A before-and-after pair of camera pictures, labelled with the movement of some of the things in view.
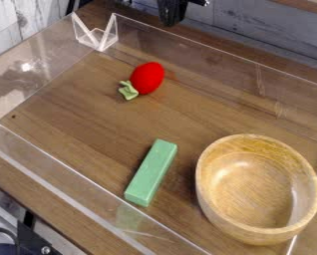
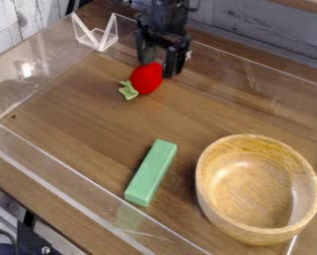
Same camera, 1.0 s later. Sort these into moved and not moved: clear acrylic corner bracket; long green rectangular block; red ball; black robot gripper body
Moved: black robot gripper body
Not moved: red ball; long green rectangular block; clear acrylic corner bracket
